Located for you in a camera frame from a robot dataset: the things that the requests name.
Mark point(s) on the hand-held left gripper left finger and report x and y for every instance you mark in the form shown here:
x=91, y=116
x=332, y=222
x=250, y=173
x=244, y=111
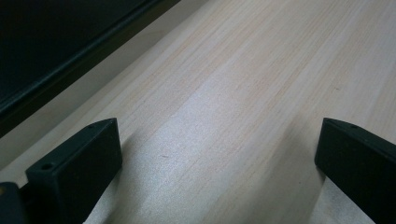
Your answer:
x=74, y=168

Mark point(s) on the black frame bar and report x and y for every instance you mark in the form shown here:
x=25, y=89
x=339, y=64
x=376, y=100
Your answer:
x=46, y=46

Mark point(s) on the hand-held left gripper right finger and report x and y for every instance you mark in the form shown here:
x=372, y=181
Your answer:
x=358, y=165

